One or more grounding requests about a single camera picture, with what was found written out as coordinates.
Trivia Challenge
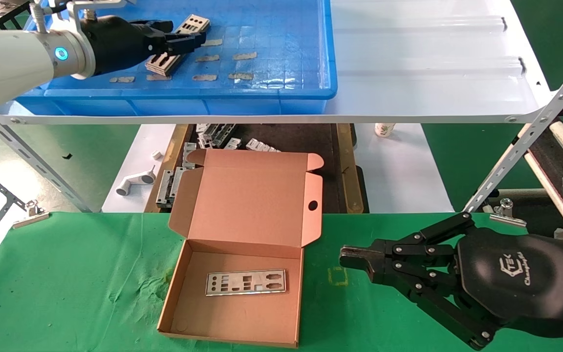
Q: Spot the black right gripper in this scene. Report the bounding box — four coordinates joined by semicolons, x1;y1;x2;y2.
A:
339;211;563;352

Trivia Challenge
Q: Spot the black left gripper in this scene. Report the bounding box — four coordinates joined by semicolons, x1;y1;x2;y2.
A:
81;15;208;76

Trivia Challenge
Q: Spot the large blue plastic tray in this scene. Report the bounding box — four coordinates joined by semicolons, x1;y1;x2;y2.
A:
0;0;337;116

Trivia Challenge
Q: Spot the open brown cardboard box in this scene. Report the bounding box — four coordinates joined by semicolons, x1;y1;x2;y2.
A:
158;149;324;349

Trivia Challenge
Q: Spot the silver binder clip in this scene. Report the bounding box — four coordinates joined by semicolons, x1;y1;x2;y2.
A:
12;199;50;229
489;197;527;228

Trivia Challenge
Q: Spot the white PVC pipe fitting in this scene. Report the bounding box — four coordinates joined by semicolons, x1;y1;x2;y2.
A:
115;165;156;197

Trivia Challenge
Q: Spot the grey slotted shelf upright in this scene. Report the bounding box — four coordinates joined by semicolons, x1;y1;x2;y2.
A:
462;46;563;213
0;115;91;213

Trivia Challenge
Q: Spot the black rubber belt mat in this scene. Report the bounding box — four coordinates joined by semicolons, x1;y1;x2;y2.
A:
528;125;563;235

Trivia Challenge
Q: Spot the white metal shelf board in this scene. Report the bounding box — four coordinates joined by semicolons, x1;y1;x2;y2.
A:
0;0;553;125

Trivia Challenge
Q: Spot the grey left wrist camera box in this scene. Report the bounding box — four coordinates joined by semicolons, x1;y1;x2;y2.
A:
31;0;133;34

